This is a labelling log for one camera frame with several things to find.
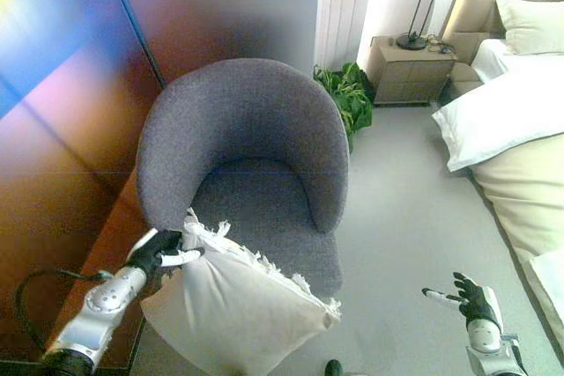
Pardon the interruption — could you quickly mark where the grey fabric tub armchair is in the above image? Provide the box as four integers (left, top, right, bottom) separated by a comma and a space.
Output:
136, 57, 352, 300

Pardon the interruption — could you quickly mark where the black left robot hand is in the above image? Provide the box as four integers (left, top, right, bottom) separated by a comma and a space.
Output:
127, 228, 206, 275

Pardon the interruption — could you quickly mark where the white fringed throw pillow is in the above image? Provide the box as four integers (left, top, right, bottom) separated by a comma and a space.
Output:
140, 207, 343, 376

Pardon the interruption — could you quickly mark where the black cable on nightstand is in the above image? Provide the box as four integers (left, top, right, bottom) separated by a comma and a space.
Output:
425, 34, 455, 55

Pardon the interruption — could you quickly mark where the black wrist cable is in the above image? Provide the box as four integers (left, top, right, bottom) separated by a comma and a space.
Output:
14, 264, 116, 353

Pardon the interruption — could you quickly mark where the white folded duvet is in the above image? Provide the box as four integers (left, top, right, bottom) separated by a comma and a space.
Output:
431, 68, 564, 173

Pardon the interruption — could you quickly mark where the white bed sheet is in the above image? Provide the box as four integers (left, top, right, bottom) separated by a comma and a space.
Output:
470, 39, 510, 85

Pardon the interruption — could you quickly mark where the beige wooden nightstand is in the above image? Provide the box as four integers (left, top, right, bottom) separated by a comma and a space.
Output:
366, 35, 458, 107

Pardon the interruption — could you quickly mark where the white shade table lamp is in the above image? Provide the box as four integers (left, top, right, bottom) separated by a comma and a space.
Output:
395, 0, 479, 51

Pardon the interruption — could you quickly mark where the green leafy potted plant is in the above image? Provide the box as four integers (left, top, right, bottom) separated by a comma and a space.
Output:
313, 62, 375, 155

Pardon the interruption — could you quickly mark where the cream bedspread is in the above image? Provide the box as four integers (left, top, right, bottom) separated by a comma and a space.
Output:
471, 132, 564, 262

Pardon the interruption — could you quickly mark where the white bed pillow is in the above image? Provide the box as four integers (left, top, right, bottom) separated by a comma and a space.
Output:
495, 0, 564, 56

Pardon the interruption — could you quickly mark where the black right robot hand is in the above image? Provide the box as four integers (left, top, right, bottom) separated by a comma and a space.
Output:
421, 271, 503, 322

